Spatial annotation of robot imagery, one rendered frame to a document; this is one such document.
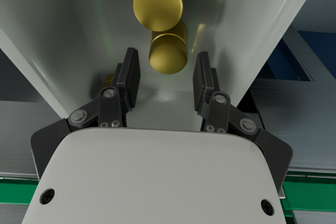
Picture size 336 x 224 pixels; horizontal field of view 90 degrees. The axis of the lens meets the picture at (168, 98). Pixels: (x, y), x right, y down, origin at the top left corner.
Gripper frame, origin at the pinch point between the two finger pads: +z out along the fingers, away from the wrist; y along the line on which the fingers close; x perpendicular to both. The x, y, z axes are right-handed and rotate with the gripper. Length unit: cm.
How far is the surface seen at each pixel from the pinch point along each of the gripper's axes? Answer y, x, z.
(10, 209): -20.0, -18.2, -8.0
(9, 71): -60, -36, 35
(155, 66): -1.1, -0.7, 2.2
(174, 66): 0.6, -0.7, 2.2
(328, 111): 20.0, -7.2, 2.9
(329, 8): 30.7, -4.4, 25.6
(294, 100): 16.4, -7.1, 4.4
